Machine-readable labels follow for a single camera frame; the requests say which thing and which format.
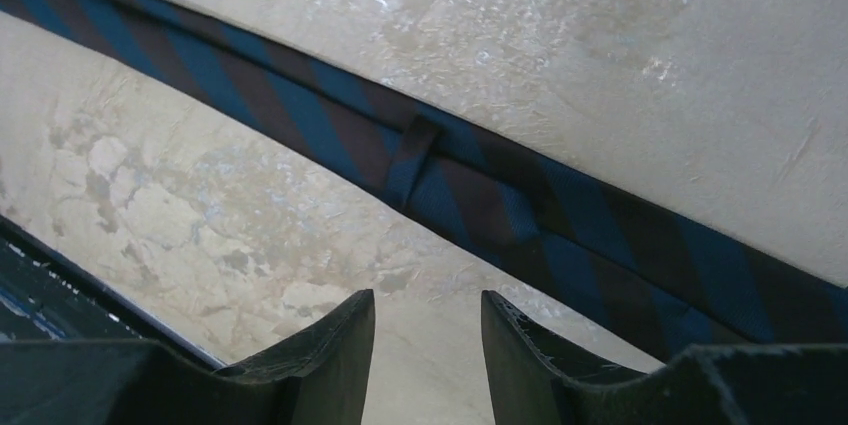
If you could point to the dark navy striped tie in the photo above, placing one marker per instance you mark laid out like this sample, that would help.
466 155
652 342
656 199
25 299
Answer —
654 278

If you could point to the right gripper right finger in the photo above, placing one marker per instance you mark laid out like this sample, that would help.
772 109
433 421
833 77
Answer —
536 376

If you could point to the black mounting base rail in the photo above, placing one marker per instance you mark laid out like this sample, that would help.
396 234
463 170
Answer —
46 296

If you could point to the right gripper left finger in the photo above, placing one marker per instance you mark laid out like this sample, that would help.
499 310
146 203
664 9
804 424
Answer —
317 376

